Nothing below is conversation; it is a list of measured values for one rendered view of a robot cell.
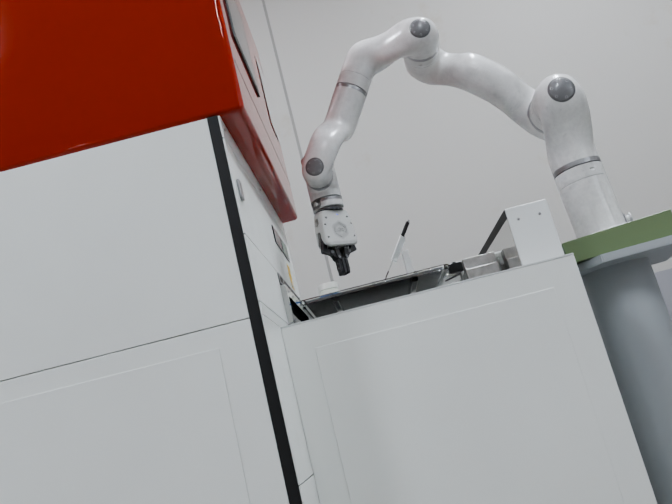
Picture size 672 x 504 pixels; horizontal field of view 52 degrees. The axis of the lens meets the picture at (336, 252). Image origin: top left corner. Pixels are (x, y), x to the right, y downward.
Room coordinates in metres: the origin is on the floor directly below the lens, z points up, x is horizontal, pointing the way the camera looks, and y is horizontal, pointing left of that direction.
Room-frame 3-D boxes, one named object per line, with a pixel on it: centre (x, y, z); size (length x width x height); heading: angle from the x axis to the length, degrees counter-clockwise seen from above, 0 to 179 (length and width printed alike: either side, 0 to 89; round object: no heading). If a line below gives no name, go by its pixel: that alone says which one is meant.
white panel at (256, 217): (1.63, 0.16, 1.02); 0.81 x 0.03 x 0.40; 179
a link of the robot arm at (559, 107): (1.65, -0.64, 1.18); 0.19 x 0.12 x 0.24; 175
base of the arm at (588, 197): (1.68, -0.65, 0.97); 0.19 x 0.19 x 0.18
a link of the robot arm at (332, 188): (1.74, -0.01, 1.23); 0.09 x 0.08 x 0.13; 175
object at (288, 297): (1.80, 0.14, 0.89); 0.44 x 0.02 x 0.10; 179
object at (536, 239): (1.74, -0.43, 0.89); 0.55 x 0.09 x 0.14; 179
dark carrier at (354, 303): (1.81, -0.07, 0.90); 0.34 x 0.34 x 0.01; 89
